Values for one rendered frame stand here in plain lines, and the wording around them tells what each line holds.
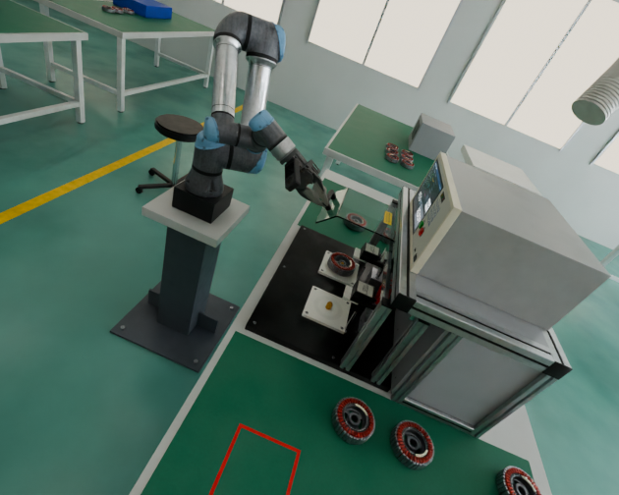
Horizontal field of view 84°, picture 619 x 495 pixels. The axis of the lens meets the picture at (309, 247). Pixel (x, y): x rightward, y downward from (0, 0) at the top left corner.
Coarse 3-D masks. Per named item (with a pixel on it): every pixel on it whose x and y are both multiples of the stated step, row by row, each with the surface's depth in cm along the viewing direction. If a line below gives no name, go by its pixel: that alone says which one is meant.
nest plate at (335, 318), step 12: (312, 288) 123; (312, 300) 118; (324, 300) 120; (336, 300) 122; (312, 312) 114; (324, 312) 116; (336, 312) 117; (348, 312) 119; (324, 324) 112; (336, 324) 113
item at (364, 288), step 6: (360, 282) 112; (348, 288) 114; (354, 288) 111; (360, 288) 109; (366, 288) 110; (372, 288) 111; (348, 294) 111; (354, 294) 108; (360, 294) 108; (366, 294) 108; (372, 294) 109; (348, 300) 110; (354, 300) 109; (360, 300) 109; (366, 300) 108; (372, 300) 108; (390, 300) 114; (366, 306) 109; (372, 306) 109; (390, 312) 109
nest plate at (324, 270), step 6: (330, 252) 144; (324, 258) 139; (324, 264) 136; (318, 270) 132; (324, 270) 133; (330, 270) 134; (330, 276) 132; (336, 276) 133; (342, 276) 134; (348, 276) 135; (354, 276) 136; (342, 282) 132; (348, 282) 132; (354, 282) 134
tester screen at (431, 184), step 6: (432, 168) 114; (432, 174) 111; (438, 174) 104; (426, 180) 115; (432, 180) 108; (438, 180) 101; (426, 186) 112; (432, 186) 105; (438, 186) 98; (426, 192) 108; (432, 192) 101; (438, 192) 95; (414, 198) 122; (432, 198) 99; (414, 204) 118; (420, 204) 110; (414, 210) 115; (414, 216) 111; (414, 222) 108; (420, 222) 101; (414, 228) 105
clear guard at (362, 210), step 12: (336, 192) 131; (348, 192) 127; (360, 192) 130; (336, 204) 120; (348, 204) 119; (360, 204) 122; (372, 204) 126; (384, 204) 129; (324, 216) 115; (336, 216) 111; (348, 216) 113; (360, 216) 115; (372, 216) 118; (396, 216) 125; (372, 228) 112; (384, 228) 115
